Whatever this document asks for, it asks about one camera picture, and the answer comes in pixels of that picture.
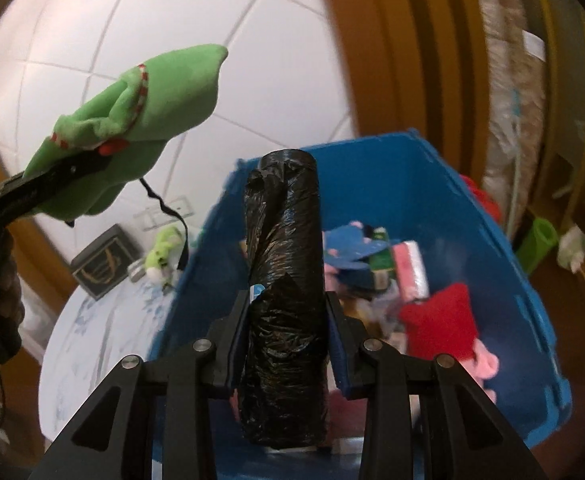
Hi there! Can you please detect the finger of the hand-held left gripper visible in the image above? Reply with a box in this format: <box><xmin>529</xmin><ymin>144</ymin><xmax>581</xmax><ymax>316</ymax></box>
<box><xmin>0</xmin><ymin>152</ymin><xmax>113</xmax><ymax>225</ymax></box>

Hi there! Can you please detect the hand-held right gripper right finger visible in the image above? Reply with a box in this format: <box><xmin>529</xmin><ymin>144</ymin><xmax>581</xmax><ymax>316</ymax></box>
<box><xmin>324</xmin><ymin>291</ymin><xmax>551</xmax><ymax>480</ymax></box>

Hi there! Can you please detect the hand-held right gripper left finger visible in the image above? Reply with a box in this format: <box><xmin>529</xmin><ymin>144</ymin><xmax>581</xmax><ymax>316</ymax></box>
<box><xmin>27</xmin><ymin>290</ymin><xmax>249</xmax><ymax>480</ymax></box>

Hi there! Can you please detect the black plastic bag roll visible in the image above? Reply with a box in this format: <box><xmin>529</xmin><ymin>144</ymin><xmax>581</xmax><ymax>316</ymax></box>
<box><xmin>237</xmin><ymin>149</ymin><xmax>331</xmax><ymax>448</ymax></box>

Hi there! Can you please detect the green frog plush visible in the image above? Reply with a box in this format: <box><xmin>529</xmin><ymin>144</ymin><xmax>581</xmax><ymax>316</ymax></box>
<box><xmin>144</xmin><ymin>225</ymin><xmax>186</xmax><ymax>288</ymax></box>

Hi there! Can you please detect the green plush cloth toy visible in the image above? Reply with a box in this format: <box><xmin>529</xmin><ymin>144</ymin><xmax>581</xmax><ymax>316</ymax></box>
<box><xmin>22</xmin><ymin>44</ymin><xmax>229</xmax><ymax>226</ymax></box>

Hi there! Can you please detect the blue plastic container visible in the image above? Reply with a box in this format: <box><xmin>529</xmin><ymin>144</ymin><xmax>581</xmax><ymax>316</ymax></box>
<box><xmin>145</xmin><ymin>130</ymin><xmax>573</xmax><ymax>480</ymax></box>

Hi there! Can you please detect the red star plush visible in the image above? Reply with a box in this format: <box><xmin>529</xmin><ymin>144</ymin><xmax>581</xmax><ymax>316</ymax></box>
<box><xmin>397</xmin><ymin>282</ymin><xmax>483</xmax><ymax>361</ymax></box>

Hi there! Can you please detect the green box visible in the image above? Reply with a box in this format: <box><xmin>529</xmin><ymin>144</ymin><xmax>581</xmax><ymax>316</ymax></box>
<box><xmin>370</xmin><ymin>227</ymin><xmax>391</xmax><ymax>291</ymax></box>

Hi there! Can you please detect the dark framed picture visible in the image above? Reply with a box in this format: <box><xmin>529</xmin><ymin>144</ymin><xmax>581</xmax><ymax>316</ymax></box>
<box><xmin>71</xmin><ymin>224</ymin><xmax>143</xmax><ymax>301</ymax></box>

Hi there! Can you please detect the pink striped towel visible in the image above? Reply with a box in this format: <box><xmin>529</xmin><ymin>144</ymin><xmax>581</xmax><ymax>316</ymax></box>
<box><xmin>391</xmin><ymin>240</ymin><xmax>431</xmax><ymax>303</ymax></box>

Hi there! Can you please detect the blue plush toy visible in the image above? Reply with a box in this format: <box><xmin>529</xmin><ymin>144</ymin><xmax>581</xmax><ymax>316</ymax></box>
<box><xmin>323</xmin><ymin>220</ymin><xmax>391</xmax><ymax>271</ymax></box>

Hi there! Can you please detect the white floral tablecloth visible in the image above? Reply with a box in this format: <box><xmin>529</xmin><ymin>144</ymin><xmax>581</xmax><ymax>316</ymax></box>
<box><xmin>37</xmin><ymin>265</ymin><xmax>198</xmax><ymax>451</ymax></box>

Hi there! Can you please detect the pink plush toy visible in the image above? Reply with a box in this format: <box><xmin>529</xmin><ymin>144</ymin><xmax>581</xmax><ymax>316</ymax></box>
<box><xmin>470</xmin><ymin>340</ymin><xmax>501</xmax><ymax>381</ymax></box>

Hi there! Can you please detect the red plastic case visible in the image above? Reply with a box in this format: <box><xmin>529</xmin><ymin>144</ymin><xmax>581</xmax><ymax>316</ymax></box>
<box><xmin>460</xmin><ymin>175</ymin><xmax>503</xmax><ymax>222</ymax></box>

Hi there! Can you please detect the green rolled mat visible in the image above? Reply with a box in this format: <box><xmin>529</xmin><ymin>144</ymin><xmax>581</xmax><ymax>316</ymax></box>
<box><xmin>515</xmin><ymin>217</ymin><xmax>559</xmax><ymax>275</ymax></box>

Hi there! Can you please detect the white crumpled tissue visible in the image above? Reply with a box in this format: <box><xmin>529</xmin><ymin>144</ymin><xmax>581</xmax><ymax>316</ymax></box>
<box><xmin>557</xmin><ymin>227</ymin><xmax>585</xmax><ymax>275</ymax></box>

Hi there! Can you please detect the rolled patterned carpet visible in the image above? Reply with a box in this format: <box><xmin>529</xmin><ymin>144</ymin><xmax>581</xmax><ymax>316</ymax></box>
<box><xmin>477</xmin><ymin>0</ymin><xmax>548</xmax><ymax>241</ymax></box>

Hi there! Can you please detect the wooden cabinet with grey panels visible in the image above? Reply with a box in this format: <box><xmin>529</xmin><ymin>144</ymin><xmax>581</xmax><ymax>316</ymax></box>
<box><xmin>537</xmin><ymin>0</ymin><xmax>585</xmax><ymax>281</ymax></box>

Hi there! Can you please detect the black cord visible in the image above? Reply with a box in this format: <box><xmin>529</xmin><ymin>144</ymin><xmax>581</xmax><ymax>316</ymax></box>
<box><xmin>140</xmin><ymin>177</ymin><xmax>189</xmax><ymax>271</ymax></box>

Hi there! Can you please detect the white wall socket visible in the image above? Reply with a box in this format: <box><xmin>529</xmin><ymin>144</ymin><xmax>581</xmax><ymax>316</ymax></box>
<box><xmin>132</xmin><ymin>197</ymin><xmax>193</xmax><ymax>231</ymax></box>

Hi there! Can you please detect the wooden door frame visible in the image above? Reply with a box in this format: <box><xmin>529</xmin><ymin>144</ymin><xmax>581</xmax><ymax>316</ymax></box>
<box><xmin>317</xmin><ymin>0</ymin><xmax>488</xmax><ymax>181</ymax></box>

